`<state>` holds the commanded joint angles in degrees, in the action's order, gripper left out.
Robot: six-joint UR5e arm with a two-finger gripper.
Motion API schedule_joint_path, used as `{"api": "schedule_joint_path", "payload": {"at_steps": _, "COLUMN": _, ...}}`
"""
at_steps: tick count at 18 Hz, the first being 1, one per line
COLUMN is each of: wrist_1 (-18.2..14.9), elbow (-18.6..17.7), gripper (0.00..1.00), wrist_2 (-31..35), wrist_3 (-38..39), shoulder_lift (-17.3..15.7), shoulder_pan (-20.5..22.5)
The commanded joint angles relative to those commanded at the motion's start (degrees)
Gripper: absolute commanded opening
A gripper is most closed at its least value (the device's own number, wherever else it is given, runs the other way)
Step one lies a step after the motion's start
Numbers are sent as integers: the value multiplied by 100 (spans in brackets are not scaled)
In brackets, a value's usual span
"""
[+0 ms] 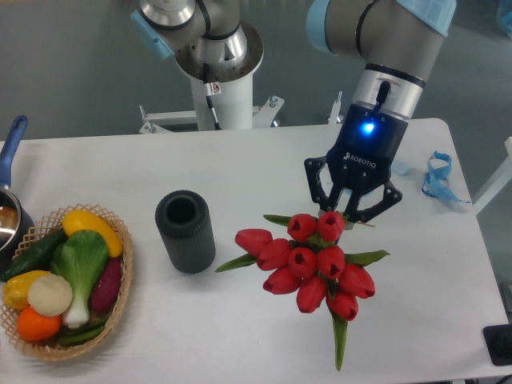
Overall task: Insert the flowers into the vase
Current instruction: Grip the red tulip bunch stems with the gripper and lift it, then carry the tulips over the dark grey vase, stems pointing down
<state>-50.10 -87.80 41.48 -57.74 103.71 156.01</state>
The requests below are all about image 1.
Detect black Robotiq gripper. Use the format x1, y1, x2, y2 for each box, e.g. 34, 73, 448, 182
303, 104, 410, 223

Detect red tulip bouquet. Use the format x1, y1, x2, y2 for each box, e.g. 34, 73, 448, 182
216, 211, 388, 370

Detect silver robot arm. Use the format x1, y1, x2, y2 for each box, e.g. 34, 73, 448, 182
130, 1, 456, 223

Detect dark grey ribbed vase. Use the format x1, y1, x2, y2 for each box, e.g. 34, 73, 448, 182
155, 190, 216, 274

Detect light blue cap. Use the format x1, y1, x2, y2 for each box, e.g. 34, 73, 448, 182
391, 160, 410, 176

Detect black device at edge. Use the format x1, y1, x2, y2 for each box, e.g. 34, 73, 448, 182
482, 324, 511, 366

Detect purple sweet potato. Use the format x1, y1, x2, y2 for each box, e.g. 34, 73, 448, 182
90, 258, 122, 313

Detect green bok choy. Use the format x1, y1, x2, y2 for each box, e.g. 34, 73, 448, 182
50, 230, 109, 329

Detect green pea pods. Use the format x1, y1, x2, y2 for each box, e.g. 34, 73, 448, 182
56, 317, 107, 347

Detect woven wicker basket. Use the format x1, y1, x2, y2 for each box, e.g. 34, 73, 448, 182
1, 203, 134, 362

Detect green cucumber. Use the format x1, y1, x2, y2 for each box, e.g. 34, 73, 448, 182
1, 228, 68, 282

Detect white cauliflower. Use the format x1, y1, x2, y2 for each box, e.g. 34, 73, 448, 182
27, 274, 73, 317

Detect orange fruit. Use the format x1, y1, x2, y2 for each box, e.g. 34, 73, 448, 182
17, 306, 62, 342

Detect yellow bell pepper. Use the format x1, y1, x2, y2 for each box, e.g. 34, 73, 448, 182
2, 270, 50, 310

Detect blue ribbon strap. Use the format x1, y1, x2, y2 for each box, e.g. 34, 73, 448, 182
422, 150, 472, 210

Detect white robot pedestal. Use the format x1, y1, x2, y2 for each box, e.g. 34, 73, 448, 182
138, 74, 285, 134

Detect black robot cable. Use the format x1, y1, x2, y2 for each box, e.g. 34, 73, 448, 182
202, 63, 222, 131

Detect blue handled saucepan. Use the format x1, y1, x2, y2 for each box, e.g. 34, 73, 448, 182
1, 115, 34, 270

